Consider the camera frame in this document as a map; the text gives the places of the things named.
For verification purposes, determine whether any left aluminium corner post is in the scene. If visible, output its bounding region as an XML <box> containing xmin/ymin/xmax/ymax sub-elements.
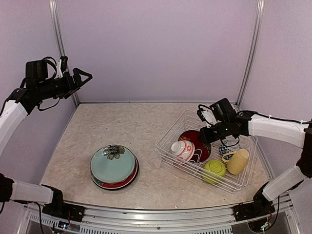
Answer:
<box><xmin>48</xmin><ymin>0</ymin><xmax>80</xmax><ymax>109</ymax></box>

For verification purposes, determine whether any lime green bowl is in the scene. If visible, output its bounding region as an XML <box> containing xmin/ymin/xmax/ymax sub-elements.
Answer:
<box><xmin>202</xmin><ymin>159</ymin><xmax>226</xmax><ymax>184</ymax></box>

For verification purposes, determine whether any aluminium front rail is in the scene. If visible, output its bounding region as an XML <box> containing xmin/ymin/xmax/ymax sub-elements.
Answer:
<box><xmin>23</xmin><ymin>197</ymin><xmax>300</xmax><ymax>234</ymax></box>

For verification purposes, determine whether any white wire dish rack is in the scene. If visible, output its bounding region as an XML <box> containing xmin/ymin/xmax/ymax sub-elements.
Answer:
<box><xmin>156</xmin><ymin>110</ymin><xmax>257</xmax><ymax>194</ymax></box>

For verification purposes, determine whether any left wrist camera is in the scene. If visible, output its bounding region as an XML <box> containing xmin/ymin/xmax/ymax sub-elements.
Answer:
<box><xmin>56</xmin><ymin>56</ymin><xmax>68</xmax><ymax>78</ymax></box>

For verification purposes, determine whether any light teal floral plate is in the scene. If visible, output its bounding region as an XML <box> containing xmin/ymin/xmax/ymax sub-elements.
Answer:
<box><xmin>90</xmin><ymin>144</ymin><xmax>136</xmax><ymax>183</ymax></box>

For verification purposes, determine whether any aluminium corner post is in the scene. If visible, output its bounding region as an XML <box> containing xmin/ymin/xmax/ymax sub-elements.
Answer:
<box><xmin>48</xmin><ymin>0</ymin><xmax>80</xmax><ymax>109</ymax></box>
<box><xmin>235</xmin><ymin>0</ymin><xmax>265</xmax><ymax>108</ymax></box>

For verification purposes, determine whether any right aluminium corner post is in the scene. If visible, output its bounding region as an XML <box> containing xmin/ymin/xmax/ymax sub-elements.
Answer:
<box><xmin>235</xmin><ymin>0</ymin><xmax>265</xmax><ymax>108</ymax></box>

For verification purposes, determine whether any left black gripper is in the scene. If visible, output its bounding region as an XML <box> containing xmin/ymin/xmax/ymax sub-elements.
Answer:
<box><xmin>37</xmin><ymin>67</ymin><xmax>92</xmax><ymax>99</ymax></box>

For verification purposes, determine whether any yellow mug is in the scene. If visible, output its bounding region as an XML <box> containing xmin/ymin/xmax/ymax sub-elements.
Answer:
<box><xmin>222</xmin><ymin>149</ymin><xmax>249</xmax><ymax>175</ymax></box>

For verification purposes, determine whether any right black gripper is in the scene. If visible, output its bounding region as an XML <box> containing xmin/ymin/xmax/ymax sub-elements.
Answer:
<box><xmin>197</xmin><ymin>120</ymin><xmax>231</xmax><ymax>144</ymax></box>

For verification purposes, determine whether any pink scalloped plate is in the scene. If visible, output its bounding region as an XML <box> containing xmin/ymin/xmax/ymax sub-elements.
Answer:
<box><xmin>91</xmin><ymin>169</ymin><xmax>137</xmax><ymax>188</ymax></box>

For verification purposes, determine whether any black rimmed beige plate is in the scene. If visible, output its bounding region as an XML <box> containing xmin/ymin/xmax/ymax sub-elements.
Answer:
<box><xmin>91</xmin><ymin>158</ymin><xmax>139</xmax><ymax>191</ymax></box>

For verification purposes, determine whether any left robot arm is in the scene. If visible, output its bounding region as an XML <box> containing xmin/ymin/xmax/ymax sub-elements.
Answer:
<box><xmin>0</xmin><ymin>56</ymin><xmax>93</xmax><ymax>217</ymax></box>

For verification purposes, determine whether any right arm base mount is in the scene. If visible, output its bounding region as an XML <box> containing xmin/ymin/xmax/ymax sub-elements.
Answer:
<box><xmin>233</xmin><ymin>202</ymin><xmax>275</xmax><ymax>222</ymax></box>

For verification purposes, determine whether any red teal floral plate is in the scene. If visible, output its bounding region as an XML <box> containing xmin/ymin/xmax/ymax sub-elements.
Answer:
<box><xmin>97</xmin><ymin>171</ymin><xmax>139</xmax><ymax>191</ymax></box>

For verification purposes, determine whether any white red patterned bowl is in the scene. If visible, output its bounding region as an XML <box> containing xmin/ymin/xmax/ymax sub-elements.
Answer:
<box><xmin>171</xmin><ymin>140</ymin><xmax>195</xmax><ymax>162</ymax></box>

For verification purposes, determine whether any blue white patterned cup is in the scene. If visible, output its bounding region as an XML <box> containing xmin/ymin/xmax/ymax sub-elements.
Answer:
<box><xmin>219</xmin><ymin>139</ymin><xmax>240</xmax><ymax>156</ymax></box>

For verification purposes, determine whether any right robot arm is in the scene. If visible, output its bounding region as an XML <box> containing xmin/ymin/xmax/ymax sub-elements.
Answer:
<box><xmin>197</xmin><ymin>98</ymin><xmax>312</xmax><ymax>216</ymax></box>

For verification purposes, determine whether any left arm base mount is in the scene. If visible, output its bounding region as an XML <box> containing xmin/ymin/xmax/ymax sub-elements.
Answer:
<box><xmin>42</xmin><ymin>203</ymin><xmax>86</xmax><ymax>222</ymax></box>

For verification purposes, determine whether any red floral bowl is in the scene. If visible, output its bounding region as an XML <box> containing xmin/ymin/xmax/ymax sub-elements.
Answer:
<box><xmin>178</xmin><ymin>130</ymin><xmax>212</xmax><ymax>163</ymax></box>

